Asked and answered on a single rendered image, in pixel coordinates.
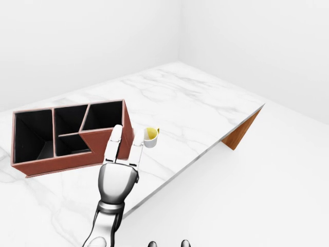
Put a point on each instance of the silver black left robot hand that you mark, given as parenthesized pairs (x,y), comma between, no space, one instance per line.
(115,180)

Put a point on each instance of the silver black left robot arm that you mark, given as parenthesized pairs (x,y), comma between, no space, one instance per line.
(102,226)

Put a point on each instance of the red-brown desk caddy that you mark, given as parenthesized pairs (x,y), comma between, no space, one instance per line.
(77,164)

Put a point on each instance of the white mug with yellow inside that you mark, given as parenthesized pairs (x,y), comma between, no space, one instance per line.
(150,141)

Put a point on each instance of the small dark rounded shape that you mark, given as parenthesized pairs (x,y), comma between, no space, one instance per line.
(152,244)
(185,243)

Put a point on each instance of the wooden table leg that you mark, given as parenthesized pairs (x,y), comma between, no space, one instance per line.
(240,132)

